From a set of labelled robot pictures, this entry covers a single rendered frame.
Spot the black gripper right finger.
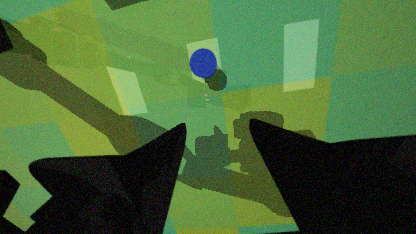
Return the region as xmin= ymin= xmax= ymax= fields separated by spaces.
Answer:
xmin=249 ymin=118 xmax=416 ymax=230

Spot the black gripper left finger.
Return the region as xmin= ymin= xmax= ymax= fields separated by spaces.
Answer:
xmin=28 ymin=123 xmax=187 ymax=234

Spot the dark blue cylinder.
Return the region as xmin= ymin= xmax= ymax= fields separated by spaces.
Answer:
xmin=190 ymin=49 xmax=217 ymax=78

